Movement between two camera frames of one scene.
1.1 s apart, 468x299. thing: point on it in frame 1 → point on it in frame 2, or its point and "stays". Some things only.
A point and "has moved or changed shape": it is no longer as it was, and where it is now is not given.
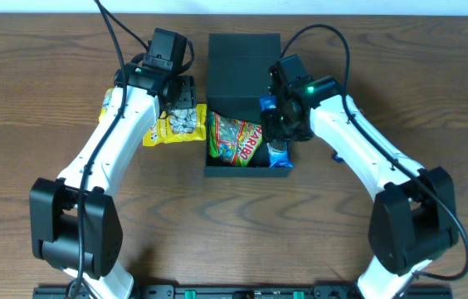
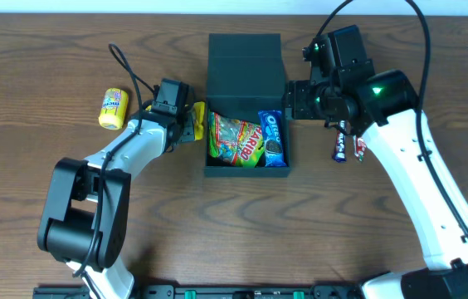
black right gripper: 274,127 → 292,100
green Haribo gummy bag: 232,141 stays
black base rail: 246,291 stays
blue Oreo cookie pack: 278,159 has moved or changed shape
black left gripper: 185,95 → 190,125
